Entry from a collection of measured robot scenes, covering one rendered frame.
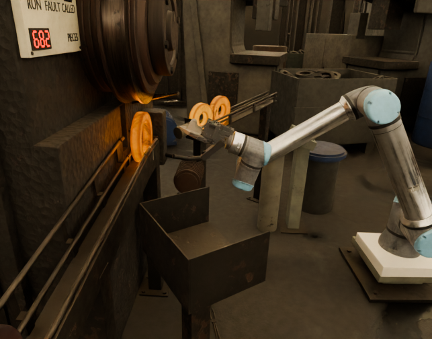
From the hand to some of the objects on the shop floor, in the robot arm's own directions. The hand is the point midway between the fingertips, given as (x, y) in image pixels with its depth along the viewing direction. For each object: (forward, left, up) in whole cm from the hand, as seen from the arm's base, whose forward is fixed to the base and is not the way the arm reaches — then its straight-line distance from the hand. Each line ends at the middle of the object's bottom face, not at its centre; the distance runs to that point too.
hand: (181, 129), depth 137 cm
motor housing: (-4, -22, -75) cm, 78 cm away
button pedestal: (-65, -55, -72) cm, 111 cm away
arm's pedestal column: (-107, -11, -72) cm, 129 cm away
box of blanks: (-126, -229, -67) cm, 270 cm away
